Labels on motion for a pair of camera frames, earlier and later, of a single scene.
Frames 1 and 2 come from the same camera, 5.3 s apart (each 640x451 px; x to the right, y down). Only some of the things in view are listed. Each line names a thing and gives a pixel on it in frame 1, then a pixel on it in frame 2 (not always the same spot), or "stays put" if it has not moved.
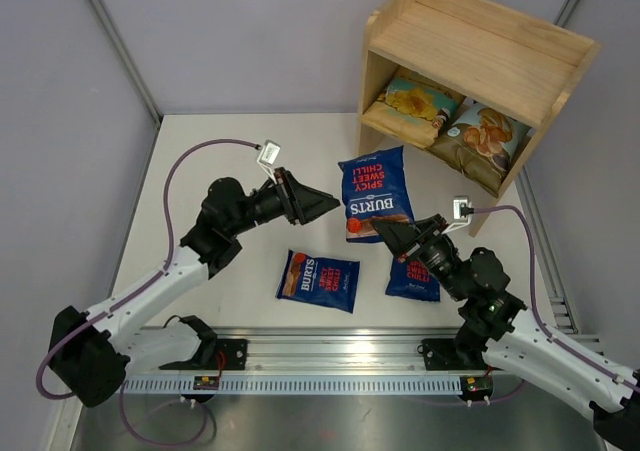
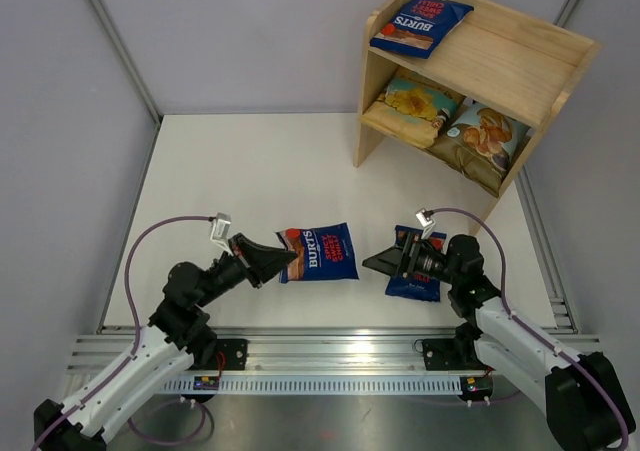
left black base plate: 235,353 stays put
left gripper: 300,203 to 257,262
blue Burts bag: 375,185 to 421,26
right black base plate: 441,355 stays put
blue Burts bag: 412,279 stays put
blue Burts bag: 332,283 to 322,253
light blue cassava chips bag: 480,143 stays put
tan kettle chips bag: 410,109 stays put
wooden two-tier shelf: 491,53 stays put
